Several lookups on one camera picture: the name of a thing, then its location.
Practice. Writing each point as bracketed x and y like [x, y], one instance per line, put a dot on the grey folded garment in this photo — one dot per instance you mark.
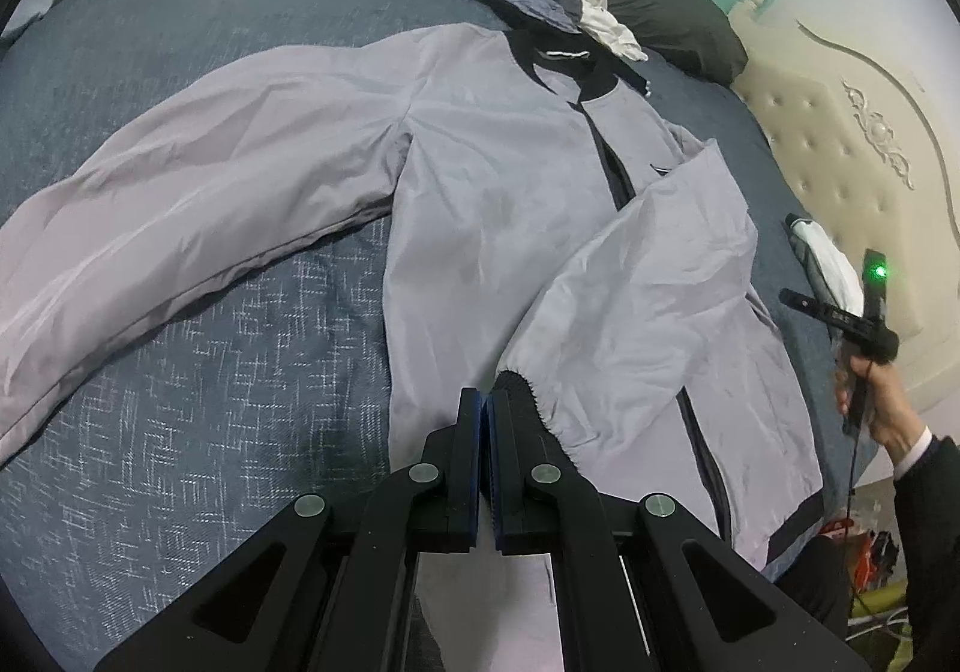
[806, 252]

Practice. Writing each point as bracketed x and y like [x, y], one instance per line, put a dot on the blue bed cover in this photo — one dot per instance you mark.
[187, 417]

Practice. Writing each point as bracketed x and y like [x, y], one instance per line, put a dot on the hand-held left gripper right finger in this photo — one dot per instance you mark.
[495, 477]

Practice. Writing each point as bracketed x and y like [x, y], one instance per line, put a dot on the person's right forearm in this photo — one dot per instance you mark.
[934, 499]

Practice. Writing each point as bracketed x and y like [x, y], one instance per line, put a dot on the person's leg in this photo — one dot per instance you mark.
[817, 582]

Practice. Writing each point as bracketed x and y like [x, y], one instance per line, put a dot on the light green floor object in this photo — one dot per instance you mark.
[885, 601]

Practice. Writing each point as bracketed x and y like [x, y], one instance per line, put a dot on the orange-red floor object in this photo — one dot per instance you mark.
[870, 552]

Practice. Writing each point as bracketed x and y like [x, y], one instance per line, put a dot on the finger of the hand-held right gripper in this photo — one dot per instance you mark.
[806, 307]

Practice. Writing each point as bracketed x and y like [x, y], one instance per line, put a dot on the cream tufted headboard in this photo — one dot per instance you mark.
[847, 139]

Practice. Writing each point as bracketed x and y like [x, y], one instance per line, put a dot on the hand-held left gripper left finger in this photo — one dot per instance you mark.
[471, 469]

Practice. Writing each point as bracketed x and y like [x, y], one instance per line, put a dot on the white folded garment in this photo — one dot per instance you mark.
[836, 259]

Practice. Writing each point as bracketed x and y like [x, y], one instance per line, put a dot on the grey jacket with black trim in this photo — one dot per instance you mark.
[487, 192]

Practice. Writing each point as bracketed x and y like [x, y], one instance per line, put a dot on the white crumpled garment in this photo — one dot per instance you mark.
[600, 16]

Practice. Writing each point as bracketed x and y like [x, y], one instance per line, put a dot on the person's right hand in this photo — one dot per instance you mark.
[892, 402]

